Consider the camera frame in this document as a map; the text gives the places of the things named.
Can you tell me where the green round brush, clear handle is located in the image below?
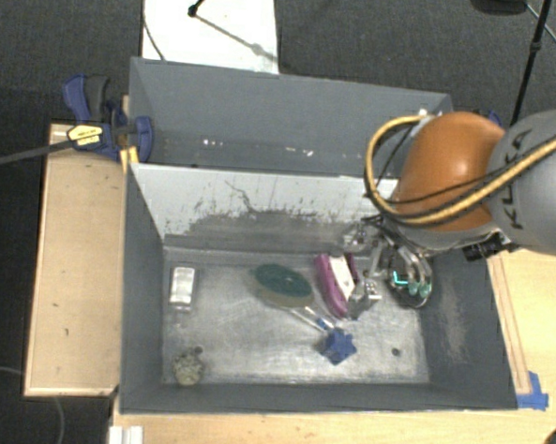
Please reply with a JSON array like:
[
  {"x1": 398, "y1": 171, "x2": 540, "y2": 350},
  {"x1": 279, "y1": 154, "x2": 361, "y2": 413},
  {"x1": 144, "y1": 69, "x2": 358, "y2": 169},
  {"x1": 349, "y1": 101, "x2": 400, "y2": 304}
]
[{"x1": 245, "y1": 260, "x2": 338, "y2": 333}]

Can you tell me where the pale wood board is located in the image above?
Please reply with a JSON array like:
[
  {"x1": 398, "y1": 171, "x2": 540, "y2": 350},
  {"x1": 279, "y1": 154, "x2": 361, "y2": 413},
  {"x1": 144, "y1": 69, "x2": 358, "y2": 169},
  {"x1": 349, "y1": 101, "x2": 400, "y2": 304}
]
[{"x1": 23, "y1": 121, "x2": 137, "y2": 403}]

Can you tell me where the grey metal bin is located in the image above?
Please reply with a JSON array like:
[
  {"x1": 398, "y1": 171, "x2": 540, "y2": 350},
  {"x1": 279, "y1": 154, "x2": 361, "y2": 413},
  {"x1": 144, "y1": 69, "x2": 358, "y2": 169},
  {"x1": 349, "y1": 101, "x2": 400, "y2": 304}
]
[{"x1": 108, "y1": 56, "x2": 539, "y2": 438}]

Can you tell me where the black cylinder on white bracket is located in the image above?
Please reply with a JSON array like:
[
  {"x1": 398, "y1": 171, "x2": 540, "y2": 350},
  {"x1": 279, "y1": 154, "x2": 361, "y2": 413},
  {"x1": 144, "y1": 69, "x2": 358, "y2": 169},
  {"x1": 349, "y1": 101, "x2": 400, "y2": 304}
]
[{"x1": 460, "y1": 229, "x2": 518, "y2": 266}]

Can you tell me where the olive spotted toy turtle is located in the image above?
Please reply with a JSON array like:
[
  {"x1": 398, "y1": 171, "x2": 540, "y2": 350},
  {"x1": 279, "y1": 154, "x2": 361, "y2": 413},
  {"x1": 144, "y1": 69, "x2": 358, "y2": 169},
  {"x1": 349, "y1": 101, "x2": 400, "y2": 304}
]
[{"x1": 170, "y1": 344, "x2": 207, "y2": 388}]

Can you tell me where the blue star-shaped toy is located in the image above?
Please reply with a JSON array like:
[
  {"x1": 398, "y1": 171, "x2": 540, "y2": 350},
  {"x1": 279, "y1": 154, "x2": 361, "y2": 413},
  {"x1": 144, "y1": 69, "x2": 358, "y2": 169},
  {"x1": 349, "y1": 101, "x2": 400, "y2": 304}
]
[{"x1": 315, "y1": 326, "x2": 360, "y2": 367}]

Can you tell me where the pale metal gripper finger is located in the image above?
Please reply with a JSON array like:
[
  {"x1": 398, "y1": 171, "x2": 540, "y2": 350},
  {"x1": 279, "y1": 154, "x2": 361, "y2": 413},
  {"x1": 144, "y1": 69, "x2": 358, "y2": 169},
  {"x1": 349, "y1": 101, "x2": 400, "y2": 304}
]
[{"x1": 346, "y1": 279, "x2": 384, "y2": 323}]

